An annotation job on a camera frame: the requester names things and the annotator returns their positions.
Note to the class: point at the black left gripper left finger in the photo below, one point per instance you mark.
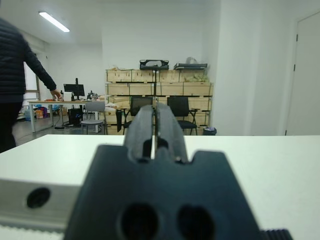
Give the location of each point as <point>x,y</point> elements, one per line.
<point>140,130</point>

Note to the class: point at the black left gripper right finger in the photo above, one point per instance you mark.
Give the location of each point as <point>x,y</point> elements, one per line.
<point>170,130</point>

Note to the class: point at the person forearm in dark sleeve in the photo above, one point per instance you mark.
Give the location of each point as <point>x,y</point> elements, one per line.
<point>46,77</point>

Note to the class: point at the person bare hand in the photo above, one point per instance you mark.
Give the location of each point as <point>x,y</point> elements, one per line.
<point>56,94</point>

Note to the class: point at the black mesh office chair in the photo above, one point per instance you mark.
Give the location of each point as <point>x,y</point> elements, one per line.
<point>136,102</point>
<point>178,106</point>

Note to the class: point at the black trash bin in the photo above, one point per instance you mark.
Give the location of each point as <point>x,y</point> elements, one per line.
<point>209,132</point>

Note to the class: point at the light wooden crate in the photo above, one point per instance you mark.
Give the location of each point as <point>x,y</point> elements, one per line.
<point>172,76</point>
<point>197,89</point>
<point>202,102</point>
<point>120,76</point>
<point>117,89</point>

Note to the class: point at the black stand pole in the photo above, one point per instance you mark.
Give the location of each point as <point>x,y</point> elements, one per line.
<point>155,85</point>

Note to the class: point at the grey chair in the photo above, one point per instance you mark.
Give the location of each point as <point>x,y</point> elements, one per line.
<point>95,108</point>

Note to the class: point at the black equipment case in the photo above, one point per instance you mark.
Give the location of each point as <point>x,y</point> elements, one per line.
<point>142,65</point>
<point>190,66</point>

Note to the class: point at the black computer tower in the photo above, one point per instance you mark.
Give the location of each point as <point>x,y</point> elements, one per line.
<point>75,116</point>

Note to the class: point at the clear plastic bag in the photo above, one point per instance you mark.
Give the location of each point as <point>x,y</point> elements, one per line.
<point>192,60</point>

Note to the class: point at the black computer monitor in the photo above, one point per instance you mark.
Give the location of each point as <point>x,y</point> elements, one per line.
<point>73,88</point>

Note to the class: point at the white desk with wooden top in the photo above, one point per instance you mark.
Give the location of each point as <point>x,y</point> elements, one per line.
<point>50,101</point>

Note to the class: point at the bright window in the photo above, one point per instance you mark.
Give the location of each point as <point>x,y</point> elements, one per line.
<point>31,82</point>

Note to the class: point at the person in dark puffer jacket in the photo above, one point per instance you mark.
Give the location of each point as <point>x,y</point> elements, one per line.
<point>12,75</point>

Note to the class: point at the long ceiling light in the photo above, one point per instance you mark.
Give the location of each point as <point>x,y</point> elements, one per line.
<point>53,21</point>

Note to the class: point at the white door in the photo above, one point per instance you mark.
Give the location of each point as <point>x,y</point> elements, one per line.
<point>307,87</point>

